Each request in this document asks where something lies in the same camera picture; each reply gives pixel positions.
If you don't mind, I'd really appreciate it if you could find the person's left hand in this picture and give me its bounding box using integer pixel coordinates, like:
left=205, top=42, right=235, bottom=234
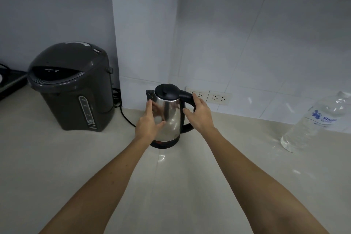
left=134, top=100, right=166, bottom=142

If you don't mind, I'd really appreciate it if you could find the person's right hand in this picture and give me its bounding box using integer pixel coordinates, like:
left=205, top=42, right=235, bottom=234
left=182, top=93, right=215, bottom=133

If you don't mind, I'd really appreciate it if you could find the stainless steel electric kettle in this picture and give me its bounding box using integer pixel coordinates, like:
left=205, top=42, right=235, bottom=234
left=145, top=83, right=197, bottom=149

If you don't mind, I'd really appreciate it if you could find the person's left forearm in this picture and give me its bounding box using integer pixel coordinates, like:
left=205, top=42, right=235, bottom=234
left=39, top=136, right=151, bottom=234

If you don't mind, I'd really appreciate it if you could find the person's right forearm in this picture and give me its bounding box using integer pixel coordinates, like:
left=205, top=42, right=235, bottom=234
left=202, top=126, right=329, bottom=234

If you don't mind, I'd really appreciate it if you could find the dark grey electric water boiler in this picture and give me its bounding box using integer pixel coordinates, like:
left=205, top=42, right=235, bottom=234
left=27, top=41, right=116, bottom=133

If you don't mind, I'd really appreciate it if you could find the clear plastic water bottle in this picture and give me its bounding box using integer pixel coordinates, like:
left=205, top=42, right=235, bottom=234
left=280, top=91, right=351, bottom=153

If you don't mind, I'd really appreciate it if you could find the black stove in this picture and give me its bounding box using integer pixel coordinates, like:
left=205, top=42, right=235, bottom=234
left=0, top=62, right=28, bottom=102

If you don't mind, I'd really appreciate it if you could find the white wall power socket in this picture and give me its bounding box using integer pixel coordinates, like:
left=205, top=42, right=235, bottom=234
left=206, top=91, right=232, bottom=106
left=186, top=87, right=210, bottom=102

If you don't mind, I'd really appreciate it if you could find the black power cable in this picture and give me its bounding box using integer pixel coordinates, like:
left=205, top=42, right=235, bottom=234
left=112, top=88, right=137, bottom=127

